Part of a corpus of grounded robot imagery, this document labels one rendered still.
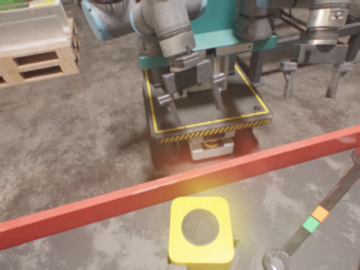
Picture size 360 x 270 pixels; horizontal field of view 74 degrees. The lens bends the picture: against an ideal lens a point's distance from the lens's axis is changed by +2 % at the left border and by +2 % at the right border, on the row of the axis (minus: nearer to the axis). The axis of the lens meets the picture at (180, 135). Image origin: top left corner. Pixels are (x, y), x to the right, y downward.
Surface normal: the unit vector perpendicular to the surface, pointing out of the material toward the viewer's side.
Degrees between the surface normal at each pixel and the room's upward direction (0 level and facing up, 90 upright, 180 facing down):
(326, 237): 0
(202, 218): 0
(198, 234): 0
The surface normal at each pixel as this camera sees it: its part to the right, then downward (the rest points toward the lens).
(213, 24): 0.18, 0.69
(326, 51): 0.04, 0.37
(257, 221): -0.07, -0.71
